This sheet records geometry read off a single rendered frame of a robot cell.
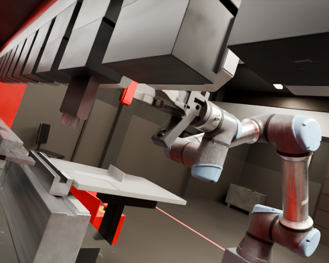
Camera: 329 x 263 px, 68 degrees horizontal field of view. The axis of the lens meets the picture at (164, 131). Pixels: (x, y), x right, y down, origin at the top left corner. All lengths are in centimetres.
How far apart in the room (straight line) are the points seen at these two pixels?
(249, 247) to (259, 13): 107
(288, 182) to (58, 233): 80
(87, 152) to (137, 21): 483
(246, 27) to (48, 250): 35
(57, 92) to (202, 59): 450
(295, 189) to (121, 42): 83
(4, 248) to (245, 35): 44
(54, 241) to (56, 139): 444
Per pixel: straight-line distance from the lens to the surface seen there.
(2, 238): 51
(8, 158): 47
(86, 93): 44
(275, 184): 911
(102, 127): 512
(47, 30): 80
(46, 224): 38
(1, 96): 263
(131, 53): 28
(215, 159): 64
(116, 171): 56
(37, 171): 52
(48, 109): 468
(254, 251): 118
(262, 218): 116
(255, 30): 17
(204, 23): 25
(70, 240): 40
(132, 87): 48
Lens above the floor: 110
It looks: 4 degrees up
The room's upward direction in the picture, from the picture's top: 19 degrees clockwise
